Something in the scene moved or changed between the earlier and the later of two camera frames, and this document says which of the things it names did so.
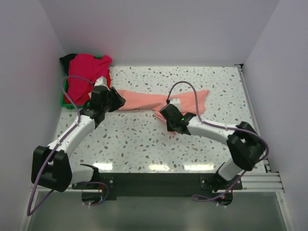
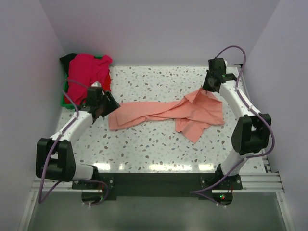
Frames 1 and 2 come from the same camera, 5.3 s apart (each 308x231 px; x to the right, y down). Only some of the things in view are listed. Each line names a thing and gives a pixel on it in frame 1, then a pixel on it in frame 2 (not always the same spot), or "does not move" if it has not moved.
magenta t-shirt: x=79 y=89 does not move
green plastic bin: x=63 y=102 does not move
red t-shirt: x=109 y=80 does not move
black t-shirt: x=65 y=60 does not move
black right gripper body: x=170 y=126 -> x=206 y=85
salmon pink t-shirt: x=192 y=102 -> x=194 y=114
